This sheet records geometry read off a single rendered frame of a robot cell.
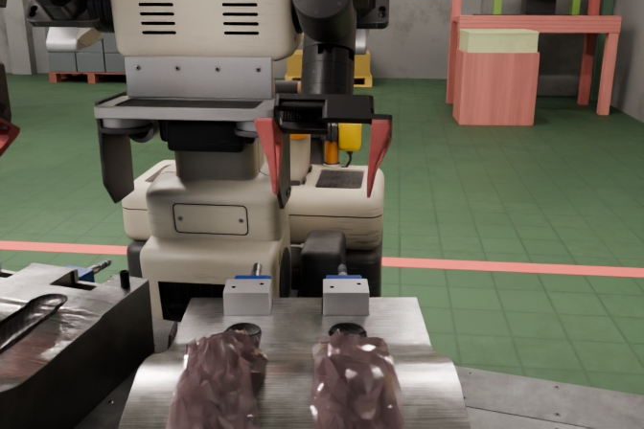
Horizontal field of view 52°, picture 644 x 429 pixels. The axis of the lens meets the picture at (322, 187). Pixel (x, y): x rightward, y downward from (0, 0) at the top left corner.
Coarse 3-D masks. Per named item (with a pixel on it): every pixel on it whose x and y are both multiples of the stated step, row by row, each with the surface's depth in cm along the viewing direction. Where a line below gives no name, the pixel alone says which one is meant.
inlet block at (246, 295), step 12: (240, 276) 78; (252, 276) 78; (264, 276) 78; (228, 288) 72; (240, 288) 72; (252, 288) 72; (264, 288) 72; (228, 300) 71; (240, 300) 71; (252, 300) 71; (264, 300) 71; (228, 312) 71; (240, 312) 71; (252, 312) 71; (264, 312) 71
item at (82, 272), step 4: (104, 260) 92; (108, 260) 92; (96, 264) 91; (100, 264) 91; (104, 264) 91; (108, 264) 92; (76, 268) 87; (80, 268) 87; (84, 268) 87; (88, 268) 89; (92, 268) 89; (96, 268) 90; (100, 268) 90; (80, 272) 86; (84, 272) 86; (88, 272) 86; (92, 272) 86; (96, 272) 90; (80, 276) 85; (84, 276) 85; (88, 276) 86; (92, 276) 87; (80, 280) 85; (84, 280) 85; (88, 280) 86; (92, 280) 87
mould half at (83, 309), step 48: (0, 288) 70; (48, 288) 70; (96, 288) 70; (144, 288) 71; (48, 336) 61; (96, 336) 64; (144, 336) 72; (0, 384) 54; (48, 384) 58; (96, 384) 64
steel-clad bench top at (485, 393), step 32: (160, 320) 82; (160, 352) 74; (128, 384) 68; (480, 384) 68; (512, 384) 68; (544, 384) 68; (96, 416) 63; (480, 416) 63; (512, 416) 63; (544, 416) 63; (576, 416) 63; (608, 416) 63; (640, 416) 63
